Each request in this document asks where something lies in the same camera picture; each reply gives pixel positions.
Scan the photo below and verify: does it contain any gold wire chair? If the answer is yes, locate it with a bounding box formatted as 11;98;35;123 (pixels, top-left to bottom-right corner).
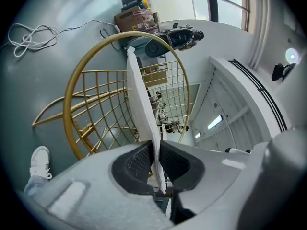
32;31;191;161

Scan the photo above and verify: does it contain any large cardboard box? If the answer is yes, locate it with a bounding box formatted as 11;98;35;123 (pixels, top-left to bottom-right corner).
114;5;159;33

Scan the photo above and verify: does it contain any person's light grey trouser leg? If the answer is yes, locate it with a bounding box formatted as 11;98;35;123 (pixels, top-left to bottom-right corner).
24;173;48;196

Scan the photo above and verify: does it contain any round white lamp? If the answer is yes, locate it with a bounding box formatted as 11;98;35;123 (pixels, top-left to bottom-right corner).
285;48;300;64

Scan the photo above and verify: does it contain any small cardboard box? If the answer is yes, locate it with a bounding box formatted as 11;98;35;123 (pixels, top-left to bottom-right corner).
140;65;168;85

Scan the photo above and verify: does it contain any person's white shoe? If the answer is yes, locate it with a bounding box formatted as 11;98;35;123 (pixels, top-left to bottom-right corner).
29;145;53;180

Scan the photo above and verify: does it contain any white coiled cable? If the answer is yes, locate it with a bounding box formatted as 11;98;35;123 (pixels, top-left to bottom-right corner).
0;19;120;58

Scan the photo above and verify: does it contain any black linear air vent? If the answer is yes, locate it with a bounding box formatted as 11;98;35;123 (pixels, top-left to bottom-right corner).
227;59;288;132

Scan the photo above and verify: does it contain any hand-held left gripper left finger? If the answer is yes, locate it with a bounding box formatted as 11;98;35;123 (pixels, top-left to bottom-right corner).
24;139;178;230

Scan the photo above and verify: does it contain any black mounted camera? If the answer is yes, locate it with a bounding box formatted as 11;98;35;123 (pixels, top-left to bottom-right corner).
271;63;297;82

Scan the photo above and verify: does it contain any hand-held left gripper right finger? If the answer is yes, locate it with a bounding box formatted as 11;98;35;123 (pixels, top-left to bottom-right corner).
159;139;272;225

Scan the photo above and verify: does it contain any long ceiling light panel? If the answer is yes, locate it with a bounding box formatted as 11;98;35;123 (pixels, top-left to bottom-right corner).
207;115;224;130

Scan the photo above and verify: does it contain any white seat cushion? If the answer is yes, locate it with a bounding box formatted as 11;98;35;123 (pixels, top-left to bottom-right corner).
126;46;168;195

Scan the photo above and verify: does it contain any black framed window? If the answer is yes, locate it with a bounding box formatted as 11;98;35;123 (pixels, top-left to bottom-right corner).
115;0;251;32

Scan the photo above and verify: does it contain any thin black cable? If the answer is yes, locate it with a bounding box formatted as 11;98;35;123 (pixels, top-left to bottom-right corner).
100;28;120;52

